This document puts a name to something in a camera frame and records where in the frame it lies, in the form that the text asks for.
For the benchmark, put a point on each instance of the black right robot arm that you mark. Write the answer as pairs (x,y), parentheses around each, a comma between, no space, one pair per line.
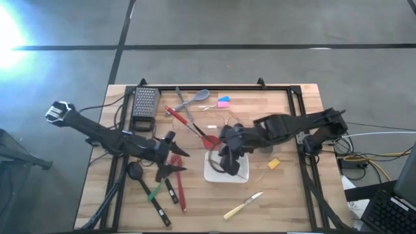
(292,125)

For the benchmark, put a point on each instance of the black chair base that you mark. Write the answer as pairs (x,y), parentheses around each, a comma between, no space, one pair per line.
(19,152)

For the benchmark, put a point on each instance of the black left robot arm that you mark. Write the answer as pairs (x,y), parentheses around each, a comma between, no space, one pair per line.
(97,133)

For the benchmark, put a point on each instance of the black laptop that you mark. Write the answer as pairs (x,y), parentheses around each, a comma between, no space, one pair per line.
(390,214)

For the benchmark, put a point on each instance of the black aluminium table frame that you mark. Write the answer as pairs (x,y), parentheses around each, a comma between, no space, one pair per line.
(227,87)

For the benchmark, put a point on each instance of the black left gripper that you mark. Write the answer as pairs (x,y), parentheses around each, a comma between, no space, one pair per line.
(164,152)

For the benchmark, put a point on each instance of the black frame clamp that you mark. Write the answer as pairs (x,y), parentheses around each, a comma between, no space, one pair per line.
(143,82)
(261,82)

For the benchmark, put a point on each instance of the black nylon serving spoon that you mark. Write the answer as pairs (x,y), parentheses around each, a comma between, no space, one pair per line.
(171,191)
(135,170)

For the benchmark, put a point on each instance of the grey silicone spoon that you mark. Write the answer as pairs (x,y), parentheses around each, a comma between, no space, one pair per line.
(201,95)

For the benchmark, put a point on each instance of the red slotted silicone spoon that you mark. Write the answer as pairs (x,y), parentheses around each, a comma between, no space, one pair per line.
(179,188)

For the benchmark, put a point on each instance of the white plastic bin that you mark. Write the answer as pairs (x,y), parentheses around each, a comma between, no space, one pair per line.
(209,177)

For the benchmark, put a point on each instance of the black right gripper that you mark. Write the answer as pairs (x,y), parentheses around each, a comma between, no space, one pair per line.
(237,139)

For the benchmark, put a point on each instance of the black power adapter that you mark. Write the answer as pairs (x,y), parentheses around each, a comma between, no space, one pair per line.
(352,164)

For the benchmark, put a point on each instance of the red spatula steel shaft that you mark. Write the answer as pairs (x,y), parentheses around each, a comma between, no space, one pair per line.
(177,115)

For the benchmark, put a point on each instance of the white paper sheet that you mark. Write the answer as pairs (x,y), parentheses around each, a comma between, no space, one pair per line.
(356,208)

